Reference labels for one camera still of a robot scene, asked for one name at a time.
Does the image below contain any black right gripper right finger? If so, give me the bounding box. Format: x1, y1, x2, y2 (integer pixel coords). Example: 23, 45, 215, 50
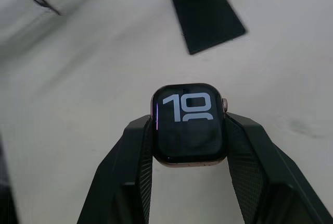
224, 111, 333, 224

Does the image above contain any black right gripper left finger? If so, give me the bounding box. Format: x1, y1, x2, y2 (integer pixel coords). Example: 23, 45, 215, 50
76, 114, 158, 224

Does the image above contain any rose gold smartwatch body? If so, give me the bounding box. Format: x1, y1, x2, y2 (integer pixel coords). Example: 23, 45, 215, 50
150, 82, 229, 168

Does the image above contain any black watch stand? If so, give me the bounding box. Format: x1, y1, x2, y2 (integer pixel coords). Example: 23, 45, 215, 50
163, 0, 247, 55

